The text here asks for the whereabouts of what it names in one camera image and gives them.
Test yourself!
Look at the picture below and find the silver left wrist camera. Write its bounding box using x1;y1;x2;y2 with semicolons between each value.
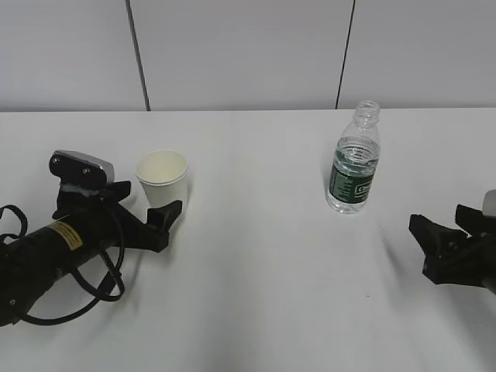
49;150;115;191

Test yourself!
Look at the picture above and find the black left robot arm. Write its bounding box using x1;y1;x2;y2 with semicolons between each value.
1;181;183;326

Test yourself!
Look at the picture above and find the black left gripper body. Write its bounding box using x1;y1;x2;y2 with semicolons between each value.
53;184;170;253

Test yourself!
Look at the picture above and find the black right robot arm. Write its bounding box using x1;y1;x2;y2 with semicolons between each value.
408;205;495;292

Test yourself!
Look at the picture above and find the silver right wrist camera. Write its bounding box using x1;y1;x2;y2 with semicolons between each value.
482;189;496;218

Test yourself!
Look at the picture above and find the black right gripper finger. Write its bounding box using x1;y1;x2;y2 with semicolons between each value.
455;205;484;236
408;214;468;256

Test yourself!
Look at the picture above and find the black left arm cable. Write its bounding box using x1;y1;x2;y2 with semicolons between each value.
0;195;127;326

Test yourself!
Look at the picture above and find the white paper cup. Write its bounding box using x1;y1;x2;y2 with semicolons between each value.
136;150;188;215

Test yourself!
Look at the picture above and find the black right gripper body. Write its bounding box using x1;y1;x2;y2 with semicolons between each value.
422;233;495;289

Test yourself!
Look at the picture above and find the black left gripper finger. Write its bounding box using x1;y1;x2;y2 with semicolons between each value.
146;200;182;234
101;181;131;202

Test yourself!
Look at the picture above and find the clear water bottle green label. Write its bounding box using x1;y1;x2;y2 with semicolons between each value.
326;101;381;215

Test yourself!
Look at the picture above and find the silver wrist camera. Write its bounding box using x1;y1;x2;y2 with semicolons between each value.
482;189;496;218
49;150;115;191

